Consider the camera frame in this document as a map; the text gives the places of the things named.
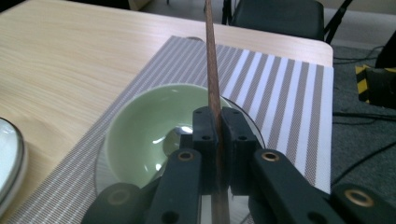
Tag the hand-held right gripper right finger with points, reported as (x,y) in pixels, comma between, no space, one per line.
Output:
(239,155)

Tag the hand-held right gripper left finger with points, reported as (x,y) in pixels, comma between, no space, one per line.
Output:
(207,155)

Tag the green ceramic bowl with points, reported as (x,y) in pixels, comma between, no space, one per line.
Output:
(140,130)

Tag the brown wooden chopstick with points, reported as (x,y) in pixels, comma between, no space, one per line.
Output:
(211,62)

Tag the white plate black rim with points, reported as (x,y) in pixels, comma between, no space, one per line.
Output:
(9,155)
(102,174)

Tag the brown white striped placemat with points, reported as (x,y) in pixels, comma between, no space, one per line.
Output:
(280,93)

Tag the black folding chair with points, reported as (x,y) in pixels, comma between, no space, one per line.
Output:
(280,18)

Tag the black stand base yellow stripes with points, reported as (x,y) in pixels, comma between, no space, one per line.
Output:
(379,84)

